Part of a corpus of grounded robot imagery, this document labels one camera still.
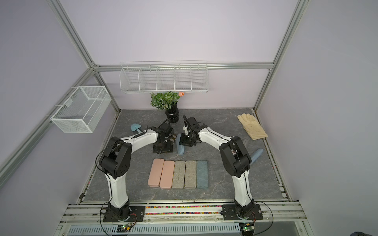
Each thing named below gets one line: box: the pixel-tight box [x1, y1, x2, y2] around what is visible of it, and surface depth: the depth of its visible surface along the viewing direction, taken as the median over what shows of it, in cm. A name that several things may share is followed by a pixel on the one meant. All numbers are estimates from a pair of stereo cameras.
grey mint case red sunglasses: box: [171, 160, 187, 189], surface depth 85 cm
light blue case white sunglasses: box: [176, 133, 185, 156], surface depth 94 cm
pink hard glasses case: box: [147, 157, 165, 187], surface depth 87 cm
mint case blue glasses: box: [196, 160, 209, 189], surface depth 85 cm
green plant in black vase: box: [149, 90, 185, 124], surface depth 95 cm
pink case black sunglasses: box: [159, 160, 176, 190], surface depth 85 cm
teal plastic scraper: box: [130, 123, 142, 134], surface depth 110 cm
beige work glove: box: [237, 113, 269, 141], surface depth 111 cm
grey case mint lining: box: [184, 160, 197, 189], surface depth 85 cm
